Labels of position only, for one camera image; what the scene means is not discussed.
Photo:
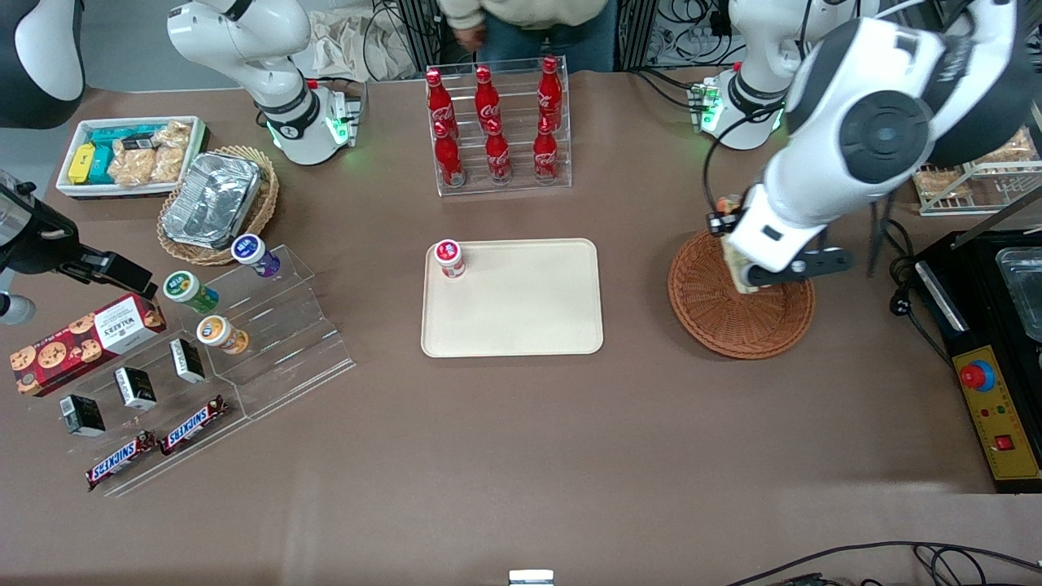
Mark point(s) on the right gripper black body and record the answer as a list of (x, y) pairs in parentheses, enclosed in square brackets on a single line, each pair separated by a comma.
[(41, 247)]

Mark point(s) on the triangular sandwich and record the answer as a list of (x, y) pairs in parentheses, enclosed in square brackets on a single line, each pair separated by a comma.
[(737, 268)]

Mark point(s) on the beige sleeved right forearm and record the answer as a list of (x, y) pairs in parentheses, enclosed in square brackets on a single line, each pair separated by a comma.
[(460, 12)]

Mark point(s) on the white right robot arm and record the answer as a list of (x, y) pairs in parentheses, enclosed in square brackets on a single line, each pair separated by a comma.
[(244, 49)]

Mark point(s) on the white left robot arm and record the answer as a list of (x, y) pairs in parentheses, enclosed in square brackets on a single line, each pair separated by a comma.
[(879, 130)]

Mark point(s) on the round brown wicker basket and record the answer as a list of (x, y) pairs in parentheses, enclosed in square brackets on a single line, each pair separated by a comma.
[(733, 325)]

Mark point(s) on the light woven wicker basket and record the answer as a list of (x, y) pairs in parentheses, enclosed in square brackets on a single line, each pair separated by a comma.
[(264, 203)]

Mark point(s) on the beige plastic tray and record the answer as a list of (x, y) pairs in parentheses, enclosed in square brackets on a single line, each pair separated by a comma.
[(521, 309)]

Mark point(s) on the clear glass tray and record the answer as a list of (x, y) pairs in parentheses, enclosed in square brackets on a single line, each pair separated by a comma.
[(1022, 293)]

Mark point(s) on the person's right hand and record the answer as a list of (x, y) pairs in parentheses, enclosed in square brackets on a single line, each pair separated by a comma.
[(470, 37)]

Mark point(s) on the green lid yogurt cup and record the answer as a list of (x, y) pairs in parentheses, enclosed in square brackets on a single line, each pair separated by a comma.
[(189, 290)]

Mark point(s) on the white plastic snack bin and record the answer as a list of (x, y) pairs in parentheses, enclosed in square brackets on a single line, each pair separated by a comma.
[(67, 189)]

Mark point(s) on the red Walkers cookie box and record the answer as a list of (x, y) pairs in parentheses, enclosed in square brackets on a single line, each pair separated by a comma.
[(81, 342)]

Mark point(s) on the yellow snack pack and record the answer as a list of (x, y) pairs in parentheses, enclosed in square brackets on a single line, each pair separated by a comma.
[(81, 163)]

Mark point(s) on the teal snack pack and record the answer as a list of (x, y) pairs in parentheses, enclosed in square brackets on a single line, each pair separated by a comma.
[(110, 135), (101, 167)]

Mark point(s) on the small black carton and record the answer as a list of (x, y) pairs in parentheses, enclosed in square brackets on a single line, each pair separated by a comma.
[(83, 416), (187, 360), (135, 388)]

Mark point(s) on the clear bag of cookies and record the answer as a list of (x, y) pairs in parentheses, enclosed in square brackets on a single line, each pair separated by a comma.
[(132, 167), (174, 134), (169, 163)]

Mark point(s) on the orange lid yogurt cup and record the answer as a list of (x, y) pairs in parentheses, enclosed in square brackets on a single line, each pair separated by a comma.
[(220, 334)]

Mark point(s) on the aluminium foil container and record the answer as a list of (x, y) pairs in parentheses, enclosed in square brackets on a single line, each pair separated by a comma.
[(213, 199)]

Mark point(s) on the purple lid yogurt cup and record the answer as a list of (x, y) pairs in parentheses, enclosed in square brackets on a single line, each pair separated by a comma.
[(254, 252)]

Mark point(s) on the Snickers chocolate bar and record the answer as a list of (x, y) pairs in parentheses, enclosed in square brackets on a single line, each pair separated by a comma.
[(120, 461), (194, 425)]

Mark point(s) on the clear acrylic stepped shelf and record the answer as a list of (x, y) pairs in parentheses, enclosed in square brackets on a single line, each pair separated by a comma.
[(285, 342)]

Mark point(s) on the wrapped bread piece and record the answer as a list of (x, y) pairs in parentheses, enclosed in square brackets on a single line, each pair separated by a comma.
[(1013, 150), (936, 183)]

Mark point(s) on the red cola bottle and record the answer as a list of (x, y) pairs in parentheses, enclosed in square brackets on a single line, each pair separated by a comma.
[(550, 94), (440, 102), (449, 159), (545, 153), (488, 98), (497, 155)]

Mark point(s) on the clear acrylic bottle rack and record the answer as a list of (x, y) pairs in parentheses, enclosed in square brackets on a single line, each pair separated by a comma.
[(521, 183)]

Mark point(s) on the black appliance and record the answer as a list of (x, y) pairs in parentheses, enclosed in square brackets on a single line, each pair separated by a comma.
[(977, 309)]

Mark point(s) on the person torso in beige sweater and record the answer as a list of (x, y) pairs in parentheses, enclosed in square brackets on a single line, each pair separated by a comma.
[(545, 32)]

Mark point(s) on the red emergency stop button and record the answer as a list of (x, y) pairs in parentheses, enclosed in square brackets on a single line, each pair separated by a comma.
[(977, 375)]

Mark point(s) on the red lid yogurt cup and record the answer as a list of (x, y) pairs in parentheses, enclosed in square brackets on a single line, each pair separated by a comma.
[(448, 259)]

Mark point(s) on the yellow control panel box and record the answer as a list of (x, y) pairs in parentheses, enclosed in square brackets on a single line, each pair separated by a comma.
[(997, 423)]

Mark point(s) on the crumpled beige bag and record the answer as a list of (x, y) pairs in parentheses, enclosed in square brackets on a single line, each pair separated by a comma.
[(358, 45)]

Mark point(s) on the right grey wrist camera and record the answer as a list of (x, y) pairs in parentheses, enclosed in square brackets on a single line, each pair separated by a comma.
[(15, 309)]

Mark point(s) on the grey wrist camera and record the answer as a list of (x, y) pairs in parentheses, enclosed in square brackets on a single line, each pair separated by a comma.
[(814, 262), (15, 309)]

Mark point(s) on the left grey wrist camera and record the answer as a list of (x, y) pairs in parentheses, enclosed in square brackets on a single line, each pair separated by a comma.
[(814, 262)]

